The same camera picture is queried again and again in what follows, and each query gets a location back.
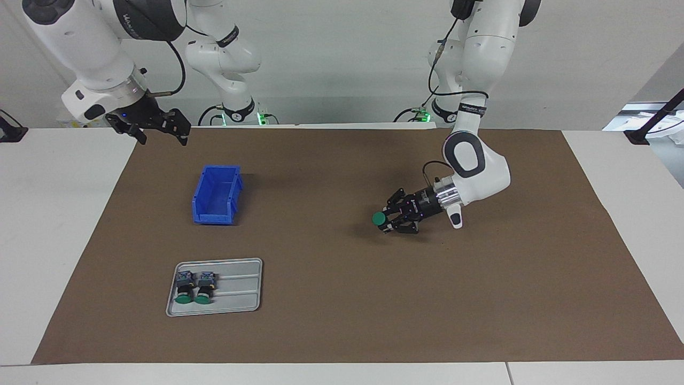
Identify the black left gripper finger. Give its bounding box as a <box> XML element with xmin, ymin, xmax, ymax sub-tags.
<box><xmin>380</xmin><ymin>218</ymin><xmax>420</xmax><ymax>235</ymax></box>
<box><xmin>386</xmin><ymin>188</ymin><xmax>412</xmax><ymax>214</ymax></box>

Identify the silver metal tray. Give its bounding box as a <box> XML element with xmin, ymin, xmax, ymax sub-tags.
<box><xmin>166</xmin><ymin>258</ymin><xmax>263</xmax><ymax>317</ymax></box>

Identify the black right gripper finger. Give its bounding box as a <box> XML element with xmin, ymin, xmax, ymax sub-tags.
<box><xmin>163</xmin><ymin>109</ymin><xmax>191</xmax><ymax>146</ymax></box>
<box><xmin>106</xmin><ymin>113</ymin><xmax>147</xmax><ymax>145</ymax></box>

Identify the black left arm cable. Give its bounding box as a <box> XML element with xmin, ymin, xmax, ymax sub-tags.
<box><xmin>422</xmin><ymin>11</ymin><xmax>489</xmax><ymax>183</ymax></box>

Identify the brown table mat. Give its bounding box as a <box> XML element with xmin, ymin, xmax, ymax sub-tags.
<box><xmin>31</xmin><ymin>128</ymin><xmax>684</xmax><ymax>364</ymax></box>

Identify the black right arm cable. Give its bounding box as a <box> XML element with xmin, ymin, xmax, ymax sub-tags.
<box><xmin>147</xmin><ymin>40</ymin><xmax>188</xmax><ymax>98</ymax></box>

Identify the black camera stand pole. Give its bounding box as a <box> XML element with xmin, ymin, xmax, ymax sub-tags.
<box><xmin>624</xmin><ymin>88</ymin><xmax>684</xmax><ymax>146</ymax></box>

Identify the blue plastic storage bin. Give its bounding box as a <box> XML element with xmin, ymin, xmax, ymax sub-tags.
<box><xmin>192</xmin><ymin>165</ymin><xmax>244</xmax><ymax>226</ymax></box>

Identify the black base power cable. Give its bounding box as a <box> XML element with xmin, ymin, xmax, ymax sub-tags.
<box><xmin>197</xmin><ymin>104</ymin><xmax>225</xmax><ymax>127</ymax></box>
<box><xmin>393</xmin><ymin>106</ymin><xmax>429</xmax><ymax>124</ymax></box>

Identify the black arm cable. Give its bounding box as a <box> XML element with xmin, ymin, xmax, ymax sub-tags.
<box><xmin>422</xmin><ymin>11</ymin><xmax>489</xmax><ymax>183</ymax></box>
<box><xmin>147</xmin><ymin>40</ymin><xmax>188</xmax><ymax>98</ymax></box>

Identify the black table clamp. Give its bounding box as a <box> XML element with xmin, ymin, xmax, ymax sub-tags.
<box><xmin>0</xmin><ymin>110</ymin><xmax>28</xmax><ymax>143</ymax></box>

